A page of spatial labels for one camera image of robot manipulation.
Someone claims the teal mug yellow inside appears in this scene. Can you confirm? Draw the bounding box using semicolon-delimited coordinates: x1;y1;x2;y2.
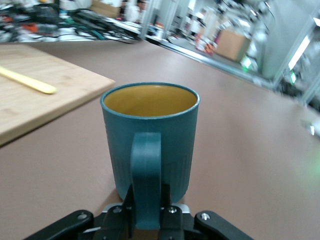
99;81;201;230

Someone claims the aluminium frame structure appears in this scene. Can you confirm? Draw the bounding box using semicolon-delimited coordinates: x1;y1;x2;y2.
273;14;320;106

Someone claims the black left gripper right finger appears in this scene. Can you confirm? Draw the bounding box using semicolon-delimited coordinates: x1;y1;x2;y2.
159;183;253;240

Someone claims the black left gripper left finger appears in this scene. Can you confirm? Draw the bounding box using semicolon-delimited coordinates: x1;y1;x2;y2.
23;184;136;240

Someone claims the yellow plastic fork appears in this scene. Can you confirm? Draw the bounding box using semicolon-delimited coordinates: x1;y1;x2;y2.
0;65;58;95

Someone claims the bamboo cutting board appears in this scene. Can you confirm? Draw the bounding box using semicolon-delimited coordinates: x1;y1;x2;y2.
0;43;116;148

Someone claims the brown cardboard box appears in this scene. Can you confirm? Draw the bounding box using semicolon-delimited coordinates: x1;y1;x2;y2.
90;0;121;19
214;28;251;63

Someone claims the brown table cover mat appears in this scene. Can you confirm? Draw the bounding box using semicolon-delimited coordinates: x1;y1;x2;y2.
0;41;320;240

